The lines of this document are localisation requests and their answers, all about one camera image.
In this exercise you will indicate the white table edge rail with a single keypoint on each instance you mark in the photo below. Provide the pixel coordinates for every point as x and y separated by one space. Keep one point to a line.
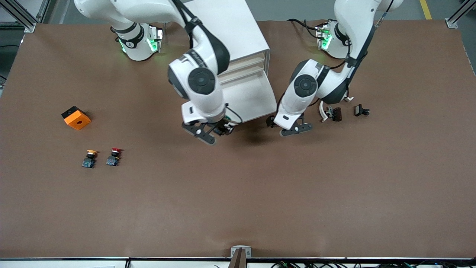
74 262

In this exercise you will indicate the red push button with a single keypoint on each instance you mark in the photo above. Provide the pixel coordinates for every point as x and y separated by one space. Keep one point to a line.
113 159

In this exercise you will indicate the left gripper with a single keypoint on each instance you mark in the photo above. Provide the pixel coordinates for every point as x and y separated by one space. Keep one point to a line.
270 121

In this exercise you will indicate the small black switch component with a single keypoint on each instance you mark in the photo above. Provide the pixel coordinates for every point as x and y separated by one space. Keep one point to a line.
360 110

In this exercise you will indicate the aluminium frame profile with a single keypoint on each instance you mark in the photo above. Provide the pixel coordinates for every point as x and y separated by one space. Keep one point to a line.
22 15
455 20

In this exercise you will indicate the yellow push button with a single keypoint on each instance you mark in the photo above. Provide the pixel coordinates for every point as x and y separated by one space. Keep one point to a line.
89 160

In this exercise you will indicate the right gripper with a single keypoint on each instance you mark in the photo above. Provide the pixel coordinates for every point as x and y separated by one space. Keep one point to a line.
222 127

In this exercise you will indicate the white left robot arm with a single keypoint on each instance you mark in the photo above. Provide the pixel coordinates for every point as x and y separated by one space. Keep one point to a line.
306 85

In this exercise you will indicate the dark brown switch component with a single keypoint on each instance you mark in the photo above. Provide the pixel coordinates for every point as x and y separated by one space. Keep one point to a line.
336 114

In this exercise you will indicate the grey metal bracket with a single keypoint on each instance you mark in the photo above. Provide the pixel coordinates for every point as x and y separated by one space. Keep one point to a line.
241 248

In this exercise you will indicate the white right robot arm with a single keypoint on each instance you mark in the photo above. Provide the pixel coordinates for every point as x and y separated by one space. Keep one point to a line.
200 80

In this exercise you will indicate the orange and black box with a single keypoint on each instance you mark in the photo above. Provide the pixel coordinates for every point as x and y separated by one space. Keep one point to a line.
77 120

